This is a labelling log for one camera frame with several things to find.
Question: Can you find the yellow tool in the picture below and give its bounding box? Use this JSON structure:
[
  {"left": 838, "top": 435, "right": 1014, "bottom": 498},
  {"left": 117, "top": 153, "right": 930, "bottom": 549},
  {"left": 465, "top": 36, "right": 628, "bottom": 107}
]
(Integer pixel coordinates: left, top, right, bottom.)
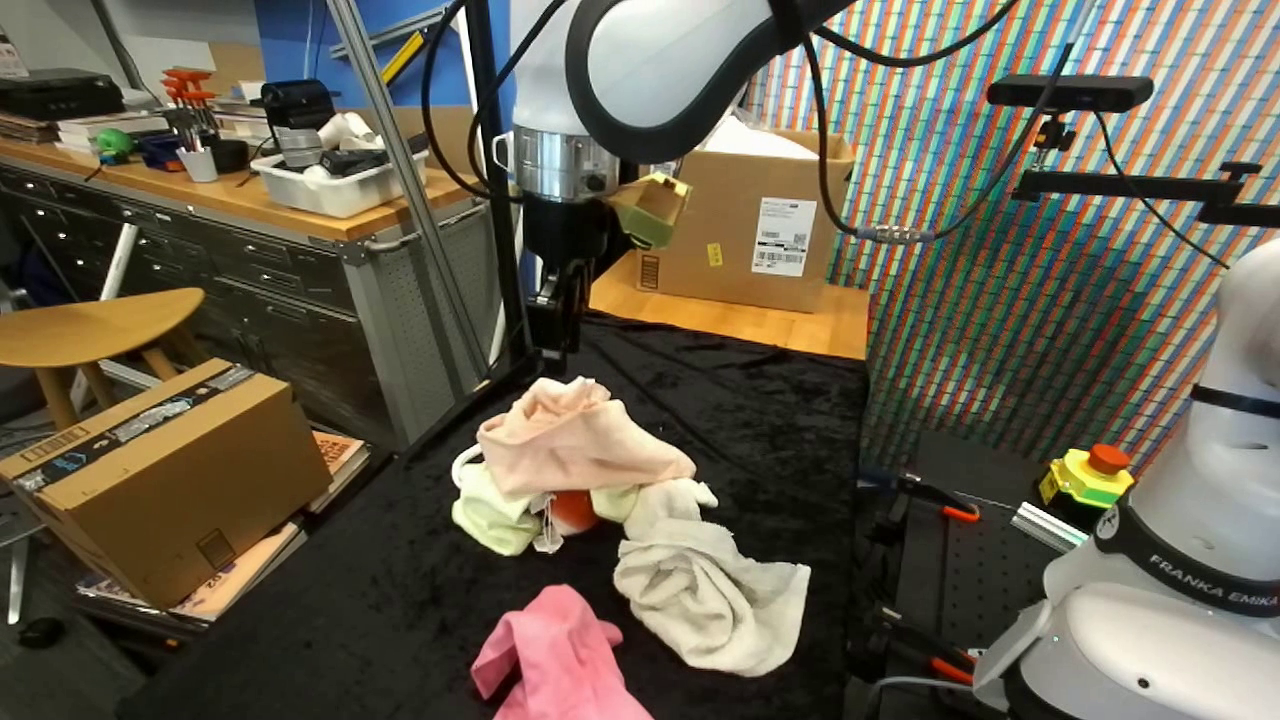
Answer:
[{"left": 375, "top": 27, "right": 431, "bottom": 90}]

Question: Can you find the grey workbench with wooden top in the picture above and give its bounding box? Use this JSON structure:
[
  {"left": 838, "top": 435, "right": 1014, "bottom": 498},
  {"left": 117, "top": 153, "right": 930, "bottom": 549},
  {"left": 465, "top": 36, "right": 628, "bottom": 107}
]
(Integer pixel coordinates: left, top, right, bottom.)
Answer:
[{"left": 0, "top": 133, "right": 507, "bottom": 461}]

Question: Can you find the black case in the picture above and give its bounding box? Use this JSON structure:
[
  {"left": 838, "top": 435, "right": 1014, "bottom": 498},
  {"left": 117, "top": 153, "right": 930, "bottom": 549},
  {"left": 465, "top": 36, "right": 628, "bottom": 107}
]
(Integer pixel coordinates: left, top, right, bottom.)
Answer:
[{"left": 0, "top": 66, "right": 132, "bottom": 123}]

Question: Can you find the pale yellow-green towel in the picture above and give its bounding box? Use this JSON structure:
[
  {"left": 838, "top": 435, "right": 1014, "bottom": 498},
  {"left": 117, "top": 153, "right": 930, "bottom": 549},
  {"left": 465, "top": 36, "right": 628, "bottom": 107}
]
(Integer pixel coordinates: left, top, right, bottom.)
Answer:
[{"left": 447, "top": 444, "right": 647, "bottom": 561}]

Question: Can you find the orange toy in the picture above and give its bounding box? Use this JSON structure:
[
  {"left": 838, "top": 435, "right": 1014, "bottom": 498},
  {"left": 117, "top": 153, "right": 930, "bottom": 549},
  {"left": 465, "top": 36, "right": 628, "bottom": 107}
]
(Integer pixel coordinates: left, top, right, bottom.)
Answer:
[{"left": 158, "top": 62, "right": 222, "bottom": 114}]

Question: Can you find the yellow red emergency stop button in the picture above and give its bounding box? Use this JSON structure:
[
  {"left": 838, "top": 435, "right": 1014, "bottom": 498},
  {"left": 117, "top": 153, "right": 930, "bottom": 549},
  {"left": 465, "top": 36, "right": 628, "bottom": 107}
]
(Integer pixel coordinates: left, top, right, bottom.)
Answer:
[{"left": 1038, "top": 439, "right": 1139, "bottom": 515}]

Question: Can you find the white cup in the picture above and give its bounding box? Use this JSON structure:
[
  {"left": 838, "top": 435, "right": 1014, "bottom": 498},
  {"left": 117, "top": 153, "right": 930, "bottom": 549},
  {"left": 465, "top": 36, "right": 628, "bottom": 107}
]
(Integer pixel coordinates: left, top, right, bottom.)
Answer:
[{"left": 175, "top": 141, "right": 225, "bottom": 189}]

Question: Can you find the wooden board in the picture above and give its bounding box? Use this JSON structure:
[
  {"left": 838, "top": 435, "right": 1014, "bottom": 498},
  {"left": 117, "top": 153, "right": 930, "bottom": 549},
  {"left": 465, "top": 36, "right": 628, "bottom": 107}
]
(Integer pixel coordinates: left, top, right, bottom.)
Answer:
[{"left": 585, "top": 246, "right": 875, "bottom": 367}]

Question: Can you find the clear plastic bag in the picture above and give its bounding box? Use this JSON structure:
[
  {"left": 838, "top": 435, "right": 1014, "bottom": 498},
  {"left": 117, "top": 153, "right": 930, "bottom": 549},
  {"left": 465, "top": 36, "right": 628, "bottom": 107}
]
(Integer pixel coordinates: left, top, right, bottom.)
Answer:
[{"left": 704, "top": 113, "right": 826, "bottom": 164}]

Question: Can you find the orange handled clamp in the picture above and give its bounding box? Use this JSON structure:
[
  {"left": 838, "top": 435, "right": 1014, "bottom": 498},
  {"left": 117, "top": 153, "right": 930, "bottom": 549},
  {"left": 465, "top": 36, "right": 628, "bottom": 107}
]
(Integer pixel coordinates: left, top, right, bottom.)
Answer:
[
  {"left": 861, "top": 600, "right": 980, "bottom": 692},
  {"left": 861, "top": 466, "right": 990, "bottom": 531}
]

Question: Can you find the black velvet tablecloth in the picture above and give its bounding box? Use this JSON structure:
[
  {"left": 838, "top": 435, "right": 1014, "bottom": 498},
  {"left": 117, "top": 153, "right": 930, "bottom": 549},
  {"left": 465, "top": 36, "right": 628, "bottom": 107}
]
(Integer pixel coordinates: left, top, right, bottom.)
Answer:
[{"left": 111, "top": 300, "right": 875, "bottom": 720}]

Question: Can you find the green object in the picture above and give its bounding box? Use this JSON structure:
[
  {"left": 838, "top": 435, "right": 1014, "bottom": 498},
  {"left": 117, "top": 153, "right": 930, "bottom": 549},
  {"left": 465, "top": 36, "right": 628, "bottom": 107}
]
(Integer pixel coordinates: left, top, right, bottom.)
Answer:
[{"left": 87, "top": 123, "right": 146, "bottom": 168}]

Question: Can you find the long cardboard box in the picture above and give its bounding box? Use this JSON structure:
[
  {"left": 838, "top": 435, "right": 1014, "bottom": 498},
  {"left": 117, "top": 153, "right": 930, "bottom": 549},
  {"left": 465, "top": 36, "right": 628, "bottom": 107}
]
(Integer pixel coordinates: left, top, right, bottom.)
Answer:
[{"left": 0, "top": 356, "right": 336, "bottom": 610}]

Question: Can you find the blue panel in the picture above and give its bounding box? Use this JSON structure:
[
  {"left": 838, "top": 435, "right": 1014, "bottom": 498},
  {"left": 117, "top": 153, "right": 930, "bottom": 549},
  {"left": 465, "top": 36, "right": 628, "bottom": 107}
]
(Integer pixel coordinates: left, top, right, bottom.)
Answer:
[{"left": 252, "top": 0, "right": 525, "bottom": 331}]

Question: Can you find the grey metal pole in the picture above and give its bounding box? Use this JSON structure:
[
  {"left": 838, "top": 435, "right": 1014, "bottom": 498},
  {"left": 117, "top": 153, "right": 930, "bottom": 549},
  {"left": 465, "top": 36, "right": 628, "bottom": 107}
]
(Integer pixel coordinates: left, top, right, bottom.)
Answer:
[{"left": 319, "top": 0, "right": 501, "bottom": 393}]

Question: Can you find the silver metal rod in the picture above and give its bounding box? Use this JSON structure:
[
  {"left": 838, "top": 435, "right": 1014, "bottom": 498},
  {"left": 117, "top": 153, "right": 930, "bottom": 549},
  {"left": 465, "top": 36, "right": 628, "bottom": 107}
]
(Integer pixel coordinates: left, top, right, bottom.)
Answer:
[{"left": 1010, "top": 494, "right": 1100, "bottom": 554}]

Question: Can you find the black perforated breadboard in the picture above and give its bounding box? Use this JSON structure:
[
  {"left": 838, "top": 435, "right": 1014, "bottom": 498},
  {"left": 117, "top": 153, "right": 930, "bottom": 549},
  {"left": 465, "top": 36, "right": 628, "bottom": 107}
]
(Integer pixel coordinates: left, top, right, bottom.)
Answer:
[{"left": 872, "top": 435, "right": 1118, "bottom": 720}]

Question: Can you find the black vertical pole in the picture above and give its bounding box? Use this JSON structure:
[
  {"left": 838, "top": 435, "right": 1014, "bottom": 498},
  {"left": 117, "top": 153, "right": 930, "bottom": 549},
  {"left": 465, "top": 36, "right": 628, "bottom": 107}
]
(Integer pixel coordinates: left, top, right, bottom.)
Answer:
[{"left": 458, "top": 0, "right": 537, "bottom": 381}]

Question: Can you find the cardboard box with white label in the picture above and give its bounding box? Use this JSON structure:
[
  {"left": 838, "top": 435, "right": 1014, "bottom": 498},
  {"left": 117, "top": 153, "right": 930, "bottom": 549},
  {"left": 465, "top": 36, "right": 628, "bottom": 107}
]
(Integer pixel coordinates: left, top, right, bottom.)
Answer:
[{"left": 636, "top": 113, "right": 861, "bottom": 317}]

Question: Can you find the white plastic bin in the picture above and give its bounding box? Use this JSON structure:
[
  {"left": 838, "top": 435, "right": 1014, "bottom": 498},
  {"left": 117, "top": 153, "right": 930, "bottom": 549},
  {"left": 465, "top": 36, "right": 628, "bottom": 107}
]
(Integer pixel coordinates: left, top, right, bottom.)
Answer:
[{"left": 247, "top": 136, "right": 438, "bottom": 222}]

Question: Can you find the peach cream cloth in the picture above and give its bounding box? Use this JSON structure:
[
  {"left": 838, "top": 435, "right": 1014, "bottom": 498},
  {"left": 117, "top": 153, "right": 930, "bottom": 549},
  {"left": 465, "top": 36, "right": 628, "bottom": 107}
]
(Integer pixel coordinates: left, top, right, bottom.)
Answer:
[{"left": 471, "top": 370, "right": 700, "bottom": 504}]

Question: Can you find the white terry towel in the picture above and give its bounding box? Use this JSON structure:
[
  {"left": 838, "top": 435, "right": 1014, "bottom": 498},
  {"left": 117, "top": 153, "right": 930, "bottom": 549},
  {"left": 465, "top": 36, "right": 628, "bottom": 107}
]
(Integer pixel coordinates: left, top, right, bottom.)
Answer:
[{"left": 607, "top": 476, "right": 815, "bottom": 681}]

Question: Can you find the multicolour patterned backdrop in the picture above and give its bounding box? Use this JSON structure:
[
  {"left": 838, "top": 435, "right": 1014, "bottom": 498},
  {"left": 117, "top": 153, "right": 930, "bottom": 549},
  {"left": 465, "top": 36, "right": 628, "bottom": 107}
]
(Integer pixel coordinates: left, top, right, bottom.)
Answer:
[{"left": 742, "top": 0, "right": 1280, "bottom": 471}]

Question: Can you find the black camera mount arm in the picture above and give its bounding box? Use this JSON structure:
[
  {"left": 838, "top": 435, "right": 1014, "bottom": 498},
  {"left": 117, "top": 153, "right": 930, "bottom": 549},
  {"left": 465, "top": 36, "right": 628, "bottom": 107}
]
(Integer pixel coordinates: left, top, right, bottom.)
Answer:
[{"left": 1010, "top": 154, "right": 1280, "bottom": 231}]

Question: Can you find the pink cloth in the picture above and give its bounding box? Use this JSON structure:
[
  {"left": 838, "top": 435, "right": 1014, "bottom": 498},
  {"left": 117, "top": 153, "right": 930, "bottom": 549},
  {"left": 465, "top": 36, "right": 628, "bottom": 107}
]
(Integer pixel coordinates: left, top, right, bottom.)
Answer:
[{"left": 469, "top": 580, "right": 656, "bottom": 720}]

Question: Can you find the thin black camera cable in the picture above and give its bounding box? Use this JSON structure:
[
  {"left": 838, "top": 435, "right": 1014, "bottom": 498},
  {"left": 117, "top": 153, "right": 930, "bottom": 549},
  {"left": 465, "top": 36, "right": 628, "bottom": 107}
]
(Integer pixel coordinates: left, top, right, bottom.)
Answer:
[{"left": 1093, "top": 113, "right": 1267, "bottom": 293}]

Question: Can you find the wooden stool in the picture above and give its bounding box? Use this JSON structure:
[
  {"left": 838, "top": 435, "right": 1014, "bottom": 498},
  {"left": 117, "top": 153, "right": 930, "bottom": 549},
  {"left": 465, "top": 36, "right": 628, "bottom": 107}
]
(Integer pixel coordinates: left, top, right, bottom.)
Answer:
[{"left": 0, "top": 285, "right": 211, "bottom": 433}]

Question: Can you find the black pouch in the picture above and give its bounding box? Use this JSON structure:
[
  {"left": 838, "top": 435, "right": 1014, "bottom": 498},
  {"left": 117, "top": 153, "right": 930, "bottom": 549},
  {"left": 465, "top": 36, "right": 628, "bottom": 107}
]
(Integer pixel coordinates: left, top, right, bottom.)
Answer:
[{"left": 252, "top": 76, "right": 339, "bottom": 136}]

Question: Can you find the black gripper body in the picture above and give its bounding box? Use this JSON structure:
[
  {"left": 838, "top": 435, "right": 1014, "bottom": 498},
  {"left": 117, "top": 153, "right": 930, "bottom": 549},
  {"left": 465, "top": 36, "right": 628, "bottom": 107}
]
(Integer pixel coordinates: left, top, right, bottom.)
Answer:
[{"left": 515, "top": 197, "right": 634, "bottom": 317}]

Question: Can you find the red plush radish toy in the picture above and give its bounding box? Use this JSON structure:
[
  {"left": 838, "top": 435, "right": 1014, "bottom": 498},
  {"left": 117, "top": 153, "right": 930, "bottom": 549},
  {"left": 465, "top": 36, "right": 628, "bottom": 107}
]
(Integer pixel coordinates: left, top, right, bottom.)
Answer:
[{"left": 547, "top": 489, "right": 605, "bottom": 537}]

